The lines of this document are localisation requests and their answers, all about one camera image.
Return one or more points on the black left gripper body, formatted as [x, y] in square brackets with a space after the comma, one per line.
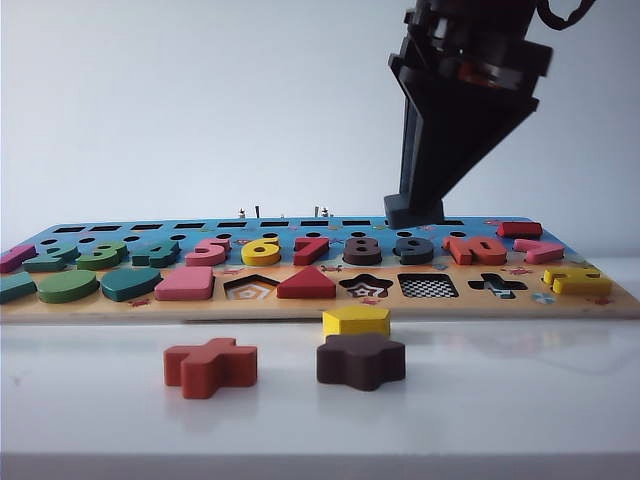
[520, 60]

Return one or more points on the pink wooden number one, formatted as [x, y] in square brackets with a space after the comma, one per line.
[12, 260]

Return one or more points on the dark teal teardrop piece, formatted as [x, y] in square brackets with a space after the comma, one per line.
[130, 286]

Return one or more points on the orange wooden cross piece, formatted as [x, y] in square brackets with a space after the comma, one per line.
[210, 372]

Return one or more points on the red wooden number seven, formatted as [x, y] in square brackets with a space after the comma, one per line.
[306, 256]

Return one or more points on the pink wooden symbol piece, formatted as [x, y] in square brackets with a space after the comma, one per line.
[537, 254]

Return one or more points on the remote controller with toggle switches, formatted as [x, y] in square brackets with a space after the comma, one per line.
[257, 212]

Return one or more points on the brown wooden number eight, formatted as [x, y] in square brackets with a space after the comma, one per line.
[362, 259]

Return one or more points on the red wooden bar piece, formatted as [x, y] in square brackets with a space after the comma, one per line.
[520, 230]

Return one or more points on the wooden number puzzle board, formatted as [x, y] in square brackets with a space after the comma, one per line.
[320, 309]

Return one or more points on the green wooden oval piece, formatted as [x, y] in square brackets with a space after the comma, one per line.
[67, 287]

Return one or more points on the green wooden number three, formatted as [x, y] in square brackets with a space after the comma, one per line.
[100, 258]

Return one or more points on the yellow wooden pentagon piece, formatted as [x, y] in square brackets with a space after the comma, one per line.
[356, 322]

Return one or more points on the teal wooden shape piece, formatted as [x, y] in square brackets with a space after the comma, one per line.
[15, 290]

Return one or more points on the yellow wooden number six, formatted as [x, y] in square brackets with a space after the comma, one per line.
[260, 259]

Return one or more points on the pink wooden rectangle piece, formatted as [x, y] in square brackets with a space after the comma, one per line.
[185, 285]

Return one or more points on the teal wooden number two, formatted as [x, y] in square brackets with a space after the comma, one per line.
[50, 261]

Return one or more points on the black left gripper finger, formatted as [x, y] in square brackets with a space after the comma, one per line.
[465, 140]
[411, 150]

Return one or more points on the pink wooden number five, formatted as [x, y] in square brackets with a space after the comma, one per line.
[205, 258]

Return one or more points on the red wooden triangle piece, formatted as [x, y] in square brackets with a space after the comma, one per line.
[306, 287]

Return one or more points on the yellow wooden symbol piece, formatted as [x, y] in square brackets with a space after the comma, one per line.
[575, 286]

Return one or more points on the dark grey number nine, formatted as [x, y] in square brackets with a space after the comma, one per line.
[417, 257]

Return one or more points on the brown wooden star piece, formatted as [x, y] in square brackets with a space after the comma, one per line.
[360, 365]

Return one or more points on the dark green number four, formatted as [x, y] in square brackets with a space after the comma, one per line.
[160, 256]

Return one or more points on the orange wooden number ten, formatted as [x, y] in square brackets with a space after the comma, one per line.
[465, 256]

